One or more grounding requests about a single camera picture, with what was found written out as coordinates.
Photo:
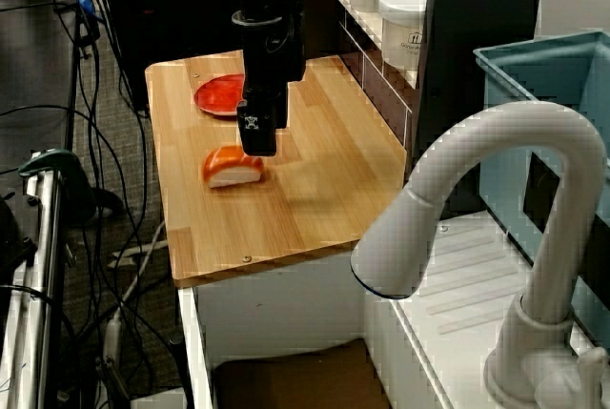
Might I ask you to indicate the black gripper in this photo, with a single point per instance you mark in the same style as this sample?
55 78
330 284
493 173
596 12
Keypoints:
271 56

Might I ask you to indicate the red round plate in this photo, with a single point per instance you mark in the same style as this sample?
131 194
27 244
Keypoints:
219 96

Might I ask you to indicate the dark tiled backsplash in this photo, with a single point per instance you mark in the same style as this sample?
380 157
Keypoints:
376 89

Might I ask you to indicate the black computer tower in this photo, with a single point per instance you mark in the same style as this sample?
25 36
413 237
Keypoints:
167 32

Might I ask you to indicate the white jar with printed logo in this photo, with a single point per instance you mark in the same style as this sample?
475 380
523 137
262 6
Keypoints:
402 27

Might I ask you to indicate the white toy kitchen cabinet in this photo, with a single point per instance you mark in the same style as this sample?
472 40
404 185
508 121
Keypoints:
267 304

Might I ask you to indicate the green clamp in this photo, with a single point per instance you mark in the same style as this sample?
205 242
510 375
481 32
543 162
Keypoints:
62 170

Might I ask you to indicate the dark grey upright panel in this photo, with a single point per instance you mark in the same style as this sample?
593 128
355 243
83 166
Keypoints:
476 47

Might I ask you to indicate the white toy sink drainboard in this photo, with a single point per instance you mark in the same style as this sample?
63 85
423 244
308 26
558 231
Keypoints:
457 285

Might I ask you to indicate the brown cardboard sheet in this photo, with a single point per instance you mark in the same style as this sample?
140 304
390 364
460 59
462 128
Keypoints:
305 375

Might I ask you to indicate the teal plastic bin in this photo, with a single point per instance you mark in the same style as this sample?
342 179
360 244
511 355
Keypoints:
538 94

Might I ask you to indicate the silver metal rail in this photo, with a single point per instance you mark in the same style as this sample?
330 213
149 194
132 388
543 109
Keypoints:
40 285

